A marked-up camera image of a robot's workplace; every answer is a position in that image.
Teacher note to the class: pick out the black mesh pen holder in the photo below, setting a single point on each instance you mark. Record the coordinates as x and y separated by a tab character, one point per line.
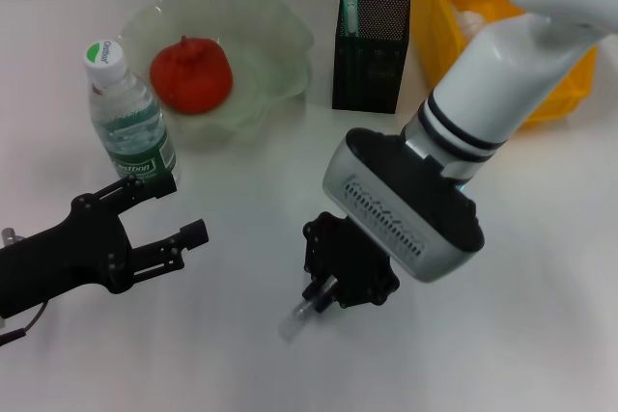
376	69

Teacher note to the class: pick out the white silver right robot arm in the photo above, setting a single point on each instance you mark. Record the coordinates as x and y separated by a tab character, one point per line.
502	69

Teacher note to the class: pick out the green utility knife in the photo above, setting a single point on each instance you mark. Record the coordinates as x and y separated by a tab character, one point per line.
349	7

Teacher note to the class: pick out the yellow plastic bin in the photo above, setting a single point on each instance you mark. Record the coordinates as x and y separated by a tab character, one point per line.
434	21

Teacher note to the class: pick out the white paper ball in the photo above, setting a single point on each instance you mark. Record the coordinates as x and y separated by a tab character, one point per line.
470	21

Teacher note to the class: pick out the silver left wrist knob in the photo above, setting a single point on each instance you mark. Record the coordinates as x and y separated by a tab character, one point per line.
9	236

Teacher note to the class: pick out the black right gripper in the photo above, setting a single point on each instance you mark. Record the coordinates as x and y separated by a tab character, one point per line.
352	267

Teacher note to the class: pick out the gray pen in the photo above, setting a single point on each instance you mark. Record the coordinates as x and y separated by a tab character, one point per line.
297	318

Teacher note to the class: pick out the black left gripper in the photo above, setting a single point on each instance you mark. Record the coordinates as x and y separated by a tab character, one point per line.
63	257

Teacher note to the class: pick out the green glass fruit plate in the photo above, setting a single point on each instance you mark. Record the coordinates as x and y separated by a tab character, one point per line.
270	45

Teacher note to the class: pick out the clear bottle with green label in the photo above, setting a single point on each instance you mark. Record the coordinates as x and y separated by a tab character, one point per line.
130	122

